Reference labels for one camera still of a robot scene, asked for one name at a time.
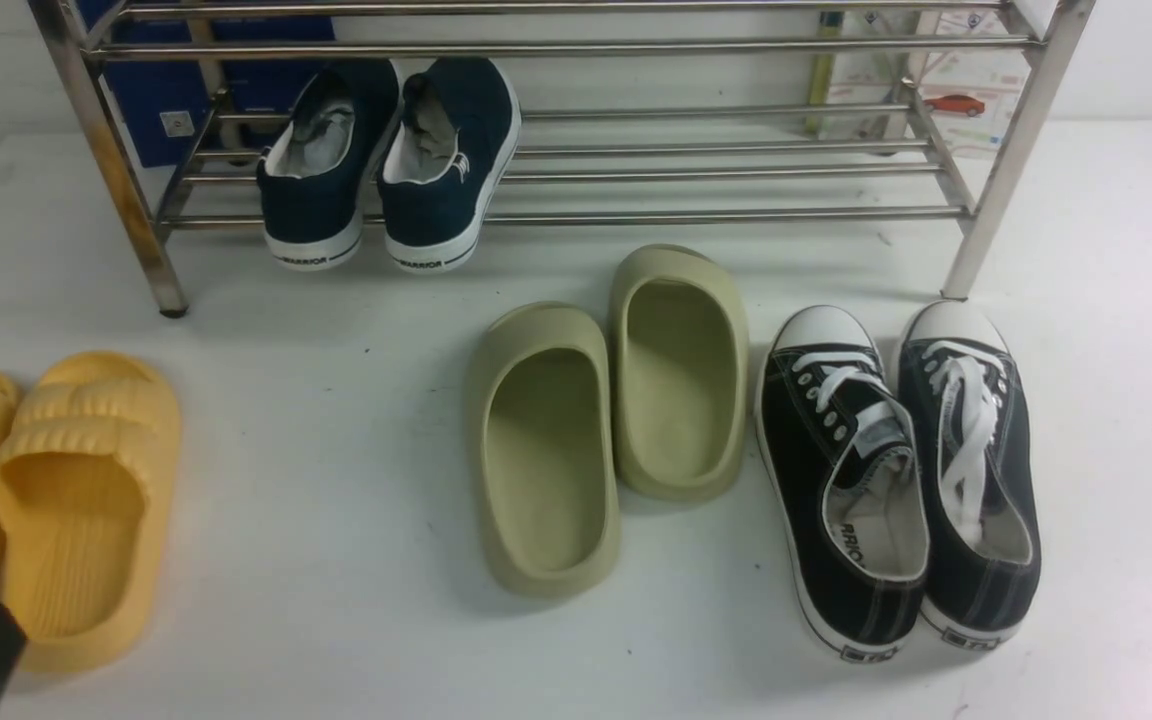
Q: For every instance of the right yellow rubber slipper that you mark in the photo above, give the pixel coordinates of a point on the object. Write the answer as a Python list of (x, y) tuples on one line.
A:
[(87, 478)]

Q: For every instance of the stainless steel shoe rack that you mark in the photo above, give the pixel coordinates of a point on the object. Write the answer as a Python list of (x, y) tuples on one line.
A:
[(634, 113)]

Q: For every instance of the right olive foam slipper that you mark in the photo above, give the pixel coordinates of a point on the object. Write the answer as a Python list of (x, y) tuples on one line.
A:
[(679, 349)]

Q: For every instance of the olive foam slipper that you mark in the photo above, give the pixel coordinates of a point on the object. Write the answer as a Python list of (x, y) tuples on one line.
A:
[(679, 349), (537, 419)]

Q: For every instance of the left olive foam slipper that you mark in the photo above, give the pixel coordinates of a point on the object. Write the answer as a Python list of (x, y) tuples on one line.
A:
[(537, 419)]

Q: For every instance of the white printed box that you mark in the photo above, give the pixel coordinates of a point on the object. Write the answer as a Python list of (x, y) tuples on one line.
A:
[(971, 94)]

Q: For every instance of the black lace-up sneaker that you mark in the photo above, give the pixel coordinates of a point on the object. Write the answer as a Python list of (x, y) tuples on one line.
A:
[(840, 450), (957, 378)]

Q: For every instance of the navy canvas shoe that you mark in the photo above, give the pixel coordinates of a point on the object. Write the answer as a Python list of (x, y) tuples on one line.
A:
[(458, 130), (312, 178)]

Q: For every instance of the right black lace-up sneaker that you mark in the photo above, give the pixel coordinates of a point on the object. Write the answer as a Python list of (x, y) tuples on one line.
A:
[(957, 378)]

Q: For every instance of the left black lace-up sneaker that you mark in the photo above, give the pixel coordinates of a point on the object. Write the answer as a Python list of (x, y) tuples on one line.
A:
[(840, 450)]

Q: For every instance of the blue box behind rack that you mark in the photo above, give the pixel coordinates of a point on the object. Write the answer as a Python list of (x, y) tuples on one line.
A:
[(163, 101)]

